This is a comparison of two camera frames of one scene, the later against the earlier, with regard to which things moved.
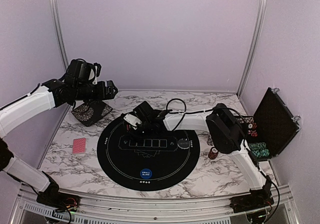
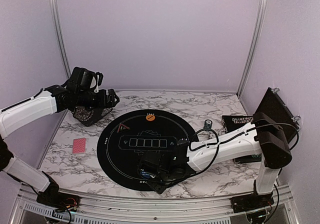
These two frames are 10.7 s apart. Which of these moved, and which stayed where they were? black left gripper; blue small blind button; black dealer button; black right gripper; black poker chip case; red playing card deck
Moved: black left gripper; black right gripper
Stayed: red playing card deck; black dealer button; black poker chip case; blue small blind button
